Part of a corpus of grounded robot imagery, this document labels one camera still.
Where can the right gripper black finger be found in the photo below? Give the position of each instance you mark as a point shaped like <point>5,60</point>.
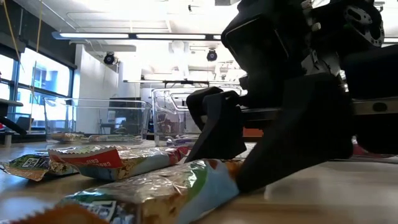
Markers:
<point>222,130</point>
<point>311,133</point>

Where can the blue granola bar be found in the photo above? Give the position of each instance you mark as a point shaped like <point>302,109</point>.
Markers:
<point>182,141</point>

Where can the green and red granola bar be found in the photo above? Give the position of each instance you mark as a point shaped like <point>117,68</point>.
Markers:
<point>362,152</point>
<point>161,193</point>
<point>124,161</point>
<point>31,165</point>

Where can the green and brown granola bar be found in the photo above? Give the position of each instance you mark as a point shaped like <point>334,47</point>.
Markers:
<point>68,137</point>
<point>115,138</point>

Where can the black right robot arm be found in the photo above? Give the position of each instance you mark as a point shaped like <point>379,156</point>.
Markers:
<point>373,74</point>

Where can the orange cabinet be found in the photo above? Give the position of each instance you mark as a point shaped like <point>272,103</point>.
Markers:
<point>253,132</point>

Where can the clear plastic bin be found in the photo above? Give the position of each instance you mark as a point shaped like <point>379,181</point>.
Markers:
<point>161,124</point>
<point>93,124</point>

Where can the black ceiling spotlight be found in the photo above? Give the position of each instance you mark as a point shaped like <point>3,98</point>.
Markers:
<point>109,58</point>
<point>211,55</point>

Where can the linear pendant ceiling light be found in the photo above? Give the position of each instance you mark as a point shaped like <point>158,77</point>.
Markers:
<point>93,35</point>

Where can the dark office desk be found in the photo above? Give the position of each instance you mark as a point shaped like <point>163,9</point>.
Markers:
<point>9,102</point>

